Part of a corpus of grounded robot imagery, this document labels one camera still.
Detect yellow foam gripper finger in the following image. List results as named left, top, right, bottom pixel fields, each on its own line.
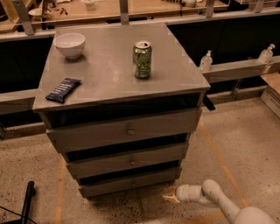
left=163, top=194, right=180, bottom=203

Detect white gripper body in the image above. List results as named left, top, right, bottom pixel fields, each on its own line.
left=175, top=185, right=204, bottom=203

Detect grey drawer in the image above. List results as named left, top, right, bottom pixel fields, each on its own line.
left=66, top=142, right=189, bottom=179
left=79, top=166, right=181, bottom=198
left=47, top=108, right=202, bottom=153

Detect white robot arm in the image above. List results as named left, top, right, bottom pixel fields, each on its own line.
left=163, top=179, right=276, bottom=224

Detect grey wooden drawer cabinet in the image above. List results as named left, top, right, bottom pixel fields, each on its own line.
left=33, top=24, right=209, bottom=187

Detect cardboard box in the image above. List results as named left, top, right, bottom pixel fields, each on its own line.
left=261, top=71, right=280, bottom=118

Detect clear pump bottle left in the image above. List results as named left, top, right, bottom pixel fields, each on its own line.
left=199, top=50, right=213, bottom=71

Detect clear pump bottle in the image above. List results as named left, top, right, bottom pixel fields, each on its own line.
left=258, top=44, right=275, bottom=64
left=199, top=50, right=213, bottom=71

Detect black pole on floor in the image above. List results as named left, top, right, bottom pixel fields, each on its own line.
left=3, top=180, right=37, bottom=224

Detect green soda can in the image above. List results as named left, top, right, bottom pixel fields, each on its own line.
left=133, top=40, right=152, bottom=79

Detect dark blue snack bar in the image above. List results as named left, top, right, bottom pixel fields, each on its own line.
left=45, top=78, right=81, bottom=103

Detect clear pump bottle right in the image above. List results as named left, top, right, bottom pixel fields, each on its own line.
left=258, top=44, right=275, bottom=64

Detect grey metal railing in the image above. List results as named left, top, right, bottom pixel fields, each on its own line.
left=0, top=8, right=280, bottom=116

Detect white ceramic bowl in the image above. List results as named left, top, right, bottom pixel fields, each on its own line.
left=53, top=33, right=86, bottom=59

